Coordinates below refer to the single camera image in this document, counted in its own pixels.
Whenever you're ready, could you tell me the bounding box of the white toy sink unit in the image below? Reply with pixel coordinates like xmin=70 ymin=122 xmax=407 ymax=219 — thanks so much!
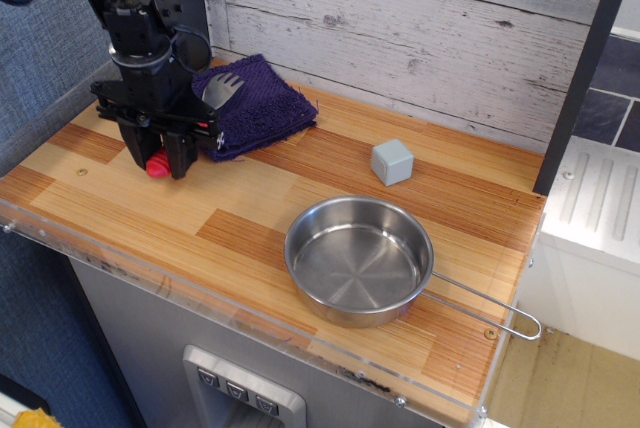
xmin=518 ymin=137 xmax=639 ymax=359

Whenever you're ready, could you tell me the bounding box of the clear acrylic edge guard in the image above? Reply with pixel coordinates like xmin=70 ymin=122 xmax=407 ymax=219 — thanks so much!
xmin=0 ymin=197 xmax=549 ymax=428

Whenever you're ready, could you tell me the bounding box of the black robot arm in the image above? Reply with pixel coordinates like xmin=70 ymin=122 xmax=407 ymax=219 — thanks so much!
xmin=2 ymin=0 xmax=222 ymax=179

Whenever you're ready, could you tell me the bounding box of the stainless steel pan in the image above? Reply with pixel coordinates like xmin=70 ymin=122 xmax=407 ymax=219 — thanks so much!
xmin=283 ymin=195 xmax=521 ymax=328

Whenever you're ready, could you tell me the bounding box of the grey cube block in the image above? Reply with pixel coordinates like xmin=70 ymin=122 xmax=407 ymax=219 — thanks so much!
xmin=370 ymin=139 xmax=414 ymax=186

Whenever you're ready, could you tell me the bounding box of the dark right post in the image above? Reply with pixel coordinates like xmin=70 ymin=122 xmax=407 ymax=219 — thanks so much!
xmin=533 ymin=0 xmax=623 ymax=196

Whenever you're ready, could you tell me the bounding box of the fork with red handle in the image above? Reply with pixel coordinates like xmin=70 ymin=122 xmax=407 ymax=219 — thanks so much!
xmin=145 ymin=72 xmax=244 ymax=178

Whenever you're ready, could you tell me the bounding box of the purple folded cloth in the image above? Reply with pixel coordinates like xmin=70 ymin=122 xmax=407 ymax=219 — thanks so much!
xmin=192 ymin=54 xmax=318 ymax=162

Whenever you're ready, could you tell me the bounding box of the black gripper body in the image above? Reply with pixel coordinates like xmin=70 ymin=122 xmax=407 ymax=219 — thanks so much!
xmin=91 ymin=55 xmax=201 ymax=137

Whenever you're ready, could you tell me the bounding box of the grey toy fridge cabinet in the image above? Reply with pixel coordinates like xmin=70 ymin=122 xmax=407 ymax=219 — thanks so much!
xmin=71 ymin=261 xmax=435 ymax=427

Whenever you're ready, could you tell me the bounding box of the silver dispenser button panel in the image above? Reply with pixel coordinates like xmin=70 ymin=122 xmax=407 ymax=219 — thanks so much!
xmin=182 ymin=345 xmax=307 ymax=427

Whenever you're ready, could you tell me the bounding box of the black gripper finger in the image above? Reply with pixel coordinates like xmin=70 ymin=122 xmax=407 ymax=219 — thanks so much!
xmin=117 ymin=118 xmax=162 ymax=170
xmin=166 ymin=132 xmax=198 ymax=179

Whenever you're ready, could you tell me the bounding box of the yellow object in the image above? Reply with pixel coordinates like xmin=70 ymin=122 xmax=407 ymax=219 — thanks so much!
xmin=11 ymin=409 xmax=62 ymax=428

